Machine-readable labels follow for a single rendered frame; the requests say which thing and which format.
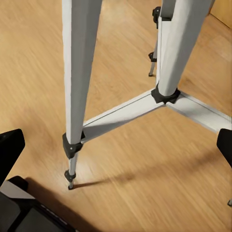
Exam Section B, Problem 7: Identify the camera tripod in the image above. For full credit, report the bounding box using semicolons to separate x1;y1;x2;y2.
62;0;232;207

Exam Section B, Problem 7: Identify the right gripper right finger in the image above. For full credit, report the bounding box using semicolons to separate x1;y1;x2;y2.
217;128;232;167

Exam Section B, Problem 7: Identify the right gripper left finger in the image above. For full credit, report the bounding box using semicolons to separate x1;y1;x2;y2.
0;129;25;187

